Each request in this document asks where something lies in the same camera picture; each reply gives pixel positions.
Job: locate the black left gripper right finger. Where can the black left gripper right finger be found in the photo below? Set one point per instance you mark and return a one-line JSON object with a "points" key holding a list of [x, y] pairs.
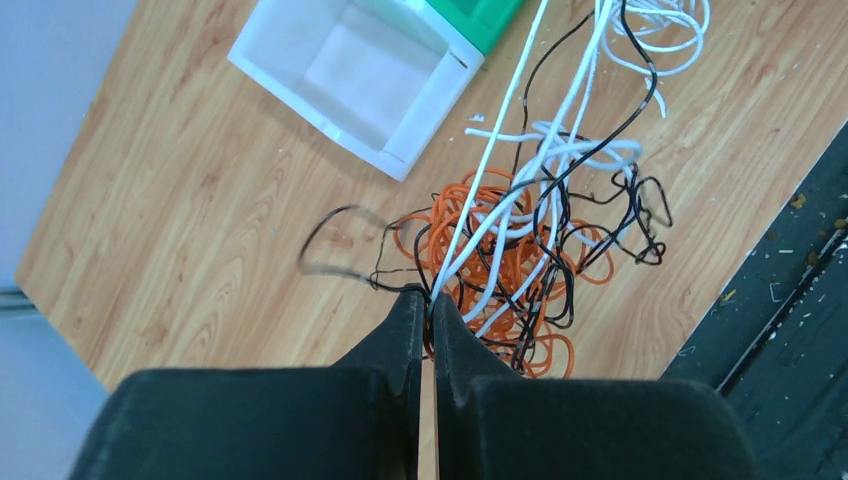
{"points": [[493, 423]]}

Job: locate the green plastic bin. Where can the green plastic bin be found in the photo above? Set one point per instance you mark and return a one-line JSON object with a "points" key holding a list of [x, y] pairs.
{"points": [[481, 22]]}

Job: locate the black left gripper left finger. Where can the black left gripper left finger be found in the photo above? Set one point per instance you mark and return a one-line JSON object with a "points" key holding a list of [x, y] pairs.
{"points": [[357, 418]]}

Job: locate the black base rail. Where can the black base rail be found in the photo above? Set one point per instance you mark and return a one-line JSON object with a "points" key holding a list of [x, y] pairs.
{"points": [[774, 344]]}

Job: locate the white plastic bin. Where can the white plastic bin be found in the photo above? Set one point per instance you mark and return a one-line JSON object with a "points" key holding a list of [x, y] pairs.
{"points": [[378, 78]]}

